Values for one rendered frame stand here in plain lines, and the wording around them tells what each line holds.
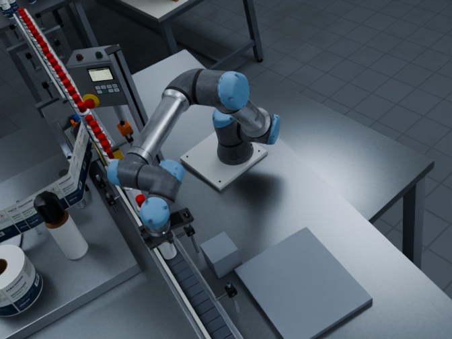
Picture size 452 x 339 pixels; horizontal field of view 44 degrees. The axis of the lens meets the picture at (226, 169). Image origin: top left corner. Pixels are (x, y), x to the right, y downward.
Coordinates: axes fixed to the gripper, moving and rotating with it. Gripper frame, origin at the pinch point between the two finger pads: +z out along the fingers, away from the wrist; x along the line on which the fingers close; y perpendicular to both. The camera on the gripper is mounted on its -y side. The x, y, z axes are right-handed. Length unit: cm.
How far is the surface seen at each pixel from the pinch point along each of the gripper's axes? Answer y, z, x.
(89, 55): -6, -10, -65
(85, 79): -2, -7, -59
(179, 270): 1.1, 15.8, 9.4
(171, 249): 0.1, 14.8, 1.9
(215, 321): -0.3, 3.5, 30.7
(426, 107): -188, 134, -20
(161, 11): -72, 120, -151
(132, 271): 15.2, 23.8, 0.1
